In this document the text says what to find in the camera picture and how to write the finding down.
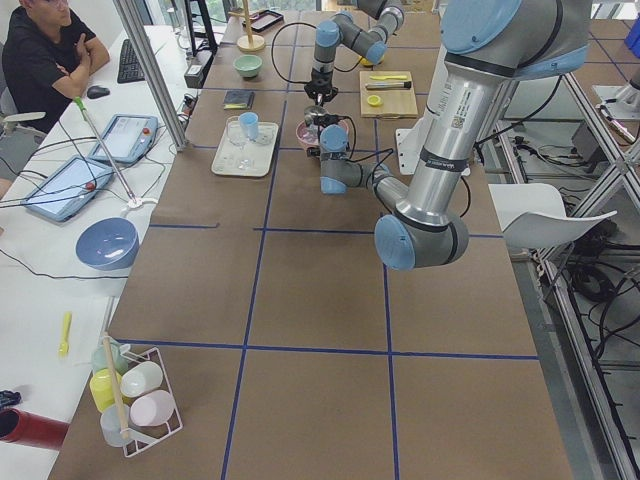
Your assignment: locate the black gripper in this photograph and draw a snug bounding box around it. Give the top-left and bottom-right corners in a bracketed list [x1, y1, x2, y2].
[305, 114, 350, 157]
[304, 70, 338, 106]

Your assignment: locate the silver metal ice scoop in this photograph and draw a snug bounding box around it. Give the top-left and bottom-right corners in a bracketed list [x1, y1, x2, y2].
[304, 105, 326, 126]

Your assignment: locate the pink bowl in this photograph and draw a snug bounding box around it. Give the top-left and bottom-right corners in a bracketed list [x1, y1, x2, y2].
[296, 119, 349, 152]

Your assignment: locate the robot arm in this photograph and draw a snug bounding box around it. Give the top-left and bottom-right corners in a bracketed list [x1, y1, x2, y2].
[319, 1, 591, 270]
[304, 0, 404, 106]

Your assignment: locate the pile of clear ice cubes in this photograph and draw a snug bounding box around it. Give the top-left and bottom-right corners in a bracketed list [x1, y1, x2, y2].
[297, 124, 318, 144]

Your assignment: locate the light blue plastic cup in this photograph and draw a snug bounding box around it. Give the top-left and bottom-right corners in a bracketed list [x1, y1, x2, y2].
[238, 111, 259, 141]

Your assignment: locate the white cup in rack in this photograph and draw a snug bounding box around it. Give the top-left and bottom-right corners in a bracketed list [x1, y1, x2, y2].
[120, 361, 164, 398]

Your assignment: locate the pink cup in rack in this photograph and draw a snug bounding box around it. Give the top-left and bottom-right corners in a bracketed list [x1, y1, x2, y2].
[130, 390, 176, 427]

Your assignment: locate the yellow cup in rack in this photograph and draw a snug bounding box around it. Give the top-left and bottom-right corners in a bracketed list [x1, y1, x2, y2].
[89, 368, 115, 413]

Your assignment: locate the yellow plastic knife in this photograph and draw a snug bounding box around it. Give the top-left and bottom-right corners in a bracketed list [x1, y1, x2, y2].
[369, 75, 409, 81]

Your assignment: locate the yellow lemon slice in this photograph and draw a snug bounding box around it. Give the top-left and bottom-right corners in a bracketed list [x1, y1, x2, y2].
[366, 94, 384, 109]

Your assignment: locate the green ceramic bowl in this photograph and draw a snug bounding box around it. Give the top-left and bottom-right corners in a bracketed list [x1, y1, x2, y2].
[233, 54, 263, 79]

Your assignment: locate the wooden cutting board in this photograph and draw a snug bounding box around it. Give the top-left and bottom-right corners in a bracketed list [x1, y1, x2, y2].
[359, 71, 418, 118]

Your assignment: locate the cream bear tray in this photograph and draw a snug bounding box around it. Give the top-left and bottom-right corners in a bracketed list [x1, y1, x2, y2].
[211, 122, 279, 178]

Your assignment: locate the silver metal rod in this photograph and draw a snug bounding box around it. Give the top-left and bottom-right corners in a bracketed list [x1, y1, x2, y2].
[365, 81, 412, 91]

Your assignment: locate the wooden mug tree stand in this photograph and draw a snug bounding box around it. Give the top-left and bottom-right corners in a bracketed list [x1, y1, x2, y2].
[229, 0, 265, 53]

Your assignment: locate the clear wine glass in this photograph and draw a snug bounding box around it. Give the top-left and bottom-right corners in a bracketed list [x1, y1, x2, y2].
[226, 116, 253, 171]

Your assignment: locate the black keyboard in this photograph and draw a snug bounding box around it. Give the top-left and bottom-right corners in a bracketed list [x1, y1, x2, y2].
[116, 39, 145, 84]

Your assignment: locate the far teach pendant tablet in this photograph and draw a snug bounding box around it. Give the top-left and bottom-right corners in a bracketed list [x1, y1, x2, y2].
[101, 114, 159, 165]

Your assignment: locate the teach pendant tablet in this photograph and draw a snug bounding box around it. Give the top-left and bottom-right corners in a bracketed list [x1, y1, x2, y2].
[20, 155, 114, 222]
[101, 114, 159, 165]

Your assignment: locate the black computer mouse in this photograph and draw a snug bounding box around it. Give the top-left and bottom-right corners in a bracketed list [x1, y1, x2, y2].
[86, 85, 110, 99]

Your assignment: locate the blue bowl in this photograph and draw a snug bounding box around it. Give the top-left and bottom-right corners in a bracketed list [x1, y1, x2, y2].
[75, 217, 139, 271]

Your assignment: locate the near teach pendant tablet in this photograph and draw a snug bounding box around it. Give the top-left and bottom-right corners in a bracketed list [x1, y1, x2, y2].
[20, 155, 114, 222]

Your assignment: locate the person in black shirt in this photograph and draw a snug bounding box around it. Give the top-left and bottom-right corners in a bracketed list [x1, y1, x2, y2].
[2, 1, 110, 134]

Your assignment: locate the yellow plastic spoon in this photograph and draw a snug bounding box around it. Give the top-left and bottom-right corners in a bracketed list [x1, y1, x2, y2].
[58, 311, 73, 358]

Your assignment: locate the red cylinder bottle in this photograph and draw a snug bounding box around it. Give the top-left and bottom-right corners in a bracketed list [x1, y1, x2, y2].
[1, 408, 69, 451]

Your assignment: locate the aluminium frame post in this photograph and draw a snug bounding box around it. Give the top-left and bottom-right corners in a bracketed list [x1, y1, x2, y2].
[113, 0, 188, 152]

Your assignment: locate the white wire cup rack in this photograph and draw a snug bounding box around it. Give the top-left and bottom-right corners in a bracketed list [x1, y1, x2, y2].
[89, 335, 183, 458]

